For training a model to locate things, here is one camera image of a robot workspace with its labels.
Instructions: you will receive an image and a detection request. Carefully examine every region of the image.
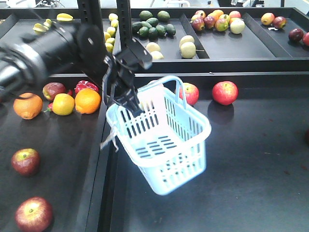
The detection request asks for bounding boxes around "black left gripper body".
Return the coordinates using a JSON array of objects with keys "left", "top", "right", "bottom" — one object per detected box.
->
[{"left": 102, "top": 38, "right": 152, "bottom": 105}]

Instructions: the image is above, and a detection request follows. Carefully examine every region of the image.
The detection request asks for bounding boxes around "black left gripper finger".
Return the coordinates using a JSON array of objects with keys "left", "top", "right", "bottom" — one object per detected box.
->
[
  {"left": 113, "top": 96, "right": 132, "bottom": 112},
  {"left": 127, "top": 91, "right": 143, "bottom": 116}
]

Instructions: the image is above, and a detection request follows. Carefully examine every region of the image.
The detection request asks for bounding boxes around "light blue plastic basket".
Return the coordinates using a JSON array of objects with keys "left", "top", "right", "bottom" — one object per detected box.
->
[{"left": 101, "top": 75, "right": 211, "bottom": 195}]

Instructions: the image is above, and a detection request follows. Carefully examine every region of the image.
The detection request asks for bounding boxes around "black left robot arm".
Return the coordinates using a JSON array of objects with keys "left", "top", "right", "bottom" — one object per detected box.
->
[{"left": 0, "top": 23, "right": 152, "bottom": 116}]

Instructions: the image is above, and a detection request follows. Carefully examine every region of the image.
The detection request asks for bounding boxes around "red apple behind basket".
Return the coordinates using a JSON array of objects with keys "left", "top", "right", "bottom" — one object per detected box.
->
[{"left": 183, "top": 82, "right": 199, "bottom": 106}]

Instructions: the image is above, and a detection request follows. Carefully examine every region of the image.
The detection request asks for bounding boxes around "bright orange right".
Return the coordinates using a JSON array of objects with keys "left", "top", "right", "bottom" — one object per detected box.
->
[{"left": 75, "top": 88, "right": 101, "bottom": 114}]

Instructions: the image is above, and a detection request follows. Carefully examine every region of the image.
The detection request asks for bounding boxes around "red bell pepper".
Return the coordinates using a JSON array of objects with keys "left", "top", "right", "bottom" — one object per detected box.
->
[{"left": 74, "top": 80, "right": 99, "bottom": 94}]

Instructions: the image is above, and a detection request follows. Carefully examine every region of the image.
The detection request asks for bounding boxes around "yellow round apple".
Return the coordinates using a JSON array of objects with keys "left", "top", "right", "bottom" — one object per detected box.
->
[{"left": 52, "top": 93, "right": 75, "bottom": 116}]

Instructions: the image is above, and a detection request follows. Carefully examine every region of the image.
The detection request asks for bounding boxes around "red yellow mottled apple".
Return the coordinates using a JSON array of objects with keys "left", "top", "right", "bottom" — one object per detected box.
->
[{"left": 42, "top": 82, "right": 66, "bottom": 102}]

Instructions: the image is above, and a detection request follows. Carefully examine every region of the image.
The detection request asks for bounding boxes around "red chili pepper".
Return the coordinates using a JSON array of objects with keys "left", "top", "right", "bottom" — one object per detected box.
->
[{"left": 44, "top": 102, "right": 53, "bottom": 112}]

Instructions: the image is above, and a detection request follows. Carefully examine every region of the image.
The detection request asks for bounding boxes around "black perforated upright right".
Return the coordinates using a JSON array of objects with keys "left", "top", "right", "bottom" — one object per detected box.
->
[{"left": 116, "top": 0, "right": 132, "bottom": 55}]

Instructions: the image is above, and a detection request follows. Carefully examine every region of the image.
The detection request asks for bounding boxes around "yellow starfruit back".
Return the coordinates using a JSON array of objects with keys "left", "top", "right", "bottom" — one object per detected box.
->
[{"left": 56, "top": 13, "right": 74, "bottom": 22}]

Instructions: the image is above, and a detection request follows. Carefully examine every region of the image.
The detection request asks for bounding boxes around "yellow starfruit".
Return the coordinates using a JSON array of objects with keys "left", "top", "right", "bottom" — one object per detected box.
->
[
  {"left": 56, "top": 13, "right": 74, "bottom": 22},
  {"left": 32, "top": 23, "right": 49, "bottom": 34}
]

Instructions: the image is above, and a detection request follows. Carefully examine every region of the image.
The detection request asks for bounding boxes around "red apple right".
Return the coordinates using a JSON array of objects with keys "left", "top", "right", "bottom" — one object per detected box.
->
[{"left": 212, "top": 81, "right": 239, "bottom": 105}]

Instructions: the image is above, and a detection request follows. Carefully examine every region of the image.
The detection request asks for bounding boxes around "orange with navel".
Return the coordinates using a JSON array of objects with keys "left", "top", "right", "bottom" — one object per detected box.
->
[{"left": 13, "top": 92, "right": 43, "bottom": 119}]

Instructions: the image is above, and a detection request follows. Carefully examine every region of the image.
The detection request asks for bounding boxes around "yellow starfruit left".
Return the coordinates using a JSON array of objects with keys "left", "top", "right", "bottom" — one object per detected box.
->
[{"left": 32, "top": 23, "right": 49, "bottom": 34}]

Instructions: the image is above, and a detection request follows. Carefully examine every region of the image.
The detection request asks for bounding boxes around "dark red apple middle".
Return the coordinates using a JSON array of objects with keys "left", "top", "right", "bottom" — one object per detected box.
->
[{"left": 11, "top": 148, "right": 41, "bottom": 177}]

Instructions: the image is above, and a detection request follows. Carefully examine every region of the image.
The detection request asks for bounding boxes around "black wooden produce stand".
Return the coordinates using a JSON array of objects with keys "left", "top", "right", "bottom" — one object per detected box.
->
[{"left": 0, "top": 8, "right": 309, "bottom": 232}]

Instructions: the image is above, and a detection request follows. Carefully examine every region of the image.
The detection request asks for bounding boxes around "red apple front left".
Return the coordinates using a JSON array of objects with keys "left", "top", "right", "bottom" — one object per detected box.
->
[{"left": 15, "top": 196, "right": 53, "bottom": 232}]

